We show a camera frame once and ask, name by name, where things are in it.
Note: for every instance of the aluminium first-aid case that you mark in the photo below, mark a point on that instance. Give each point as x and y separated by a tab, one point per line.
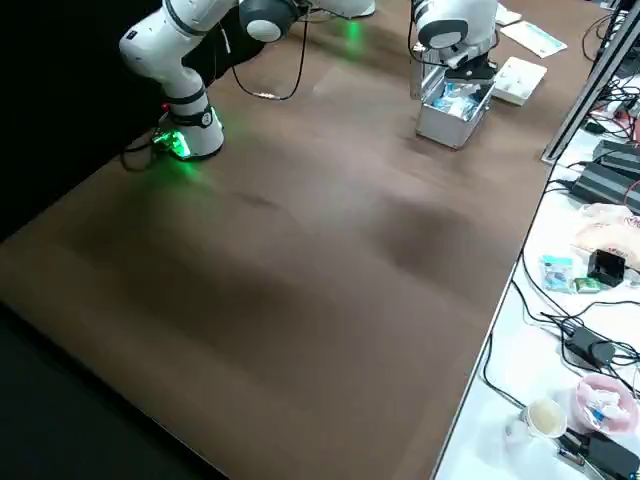
445	127

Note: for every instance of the long blue white flat packet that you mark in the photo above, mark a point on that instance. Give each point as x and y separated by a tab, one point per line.
507	17

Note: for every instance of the aluminium post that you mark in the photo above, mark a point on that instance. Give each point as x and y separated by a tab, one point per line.
590	85

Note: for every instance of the white plastic partition tray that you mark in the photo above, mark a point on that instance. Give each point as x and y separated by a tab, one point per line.
520	80

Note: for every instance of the wide blue white flat packet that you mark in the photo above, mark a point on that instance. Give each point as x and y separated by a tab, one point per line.
534	37

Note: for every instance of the black flat device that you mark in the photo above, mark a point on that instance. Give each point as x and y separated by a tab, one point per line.
614	454

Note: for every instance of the blue white gauze packet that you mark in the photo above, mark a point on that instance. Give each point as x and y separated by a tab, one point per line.
462	97

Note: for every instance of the pink bowl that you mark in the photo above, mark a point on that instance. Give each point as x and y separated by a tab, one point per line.
602	406

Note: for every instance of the small blue printed packet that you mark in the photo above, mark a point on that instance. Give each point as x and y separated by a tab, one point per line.
556	274

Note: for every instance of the beige paper cup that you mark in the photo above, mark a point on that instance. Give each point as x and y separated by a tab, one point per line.
544	419

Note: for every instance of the printed white plastic bag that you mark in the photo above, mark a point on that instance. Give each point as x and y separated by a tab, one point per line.
607	227

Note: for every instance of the black power adapter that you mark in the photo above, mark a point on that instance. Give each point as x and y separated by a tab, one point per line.
590	346

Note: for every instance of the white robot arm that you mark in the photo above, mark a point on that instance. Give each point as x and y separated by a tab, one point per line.
165	55
350	6

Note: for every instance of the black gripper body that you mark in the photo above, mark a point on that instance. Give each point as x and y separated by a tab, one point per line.
470	72

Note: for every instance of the small black open box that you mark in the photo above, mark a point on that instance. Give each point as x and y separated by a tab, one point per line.
606	269

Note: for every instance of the teal bandage roll clear bag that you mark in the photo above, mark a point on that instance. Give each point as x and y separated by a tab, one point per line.
442	104

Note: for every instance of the small green packet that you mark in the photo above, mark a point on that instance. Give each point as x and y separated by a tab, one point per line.
586	285

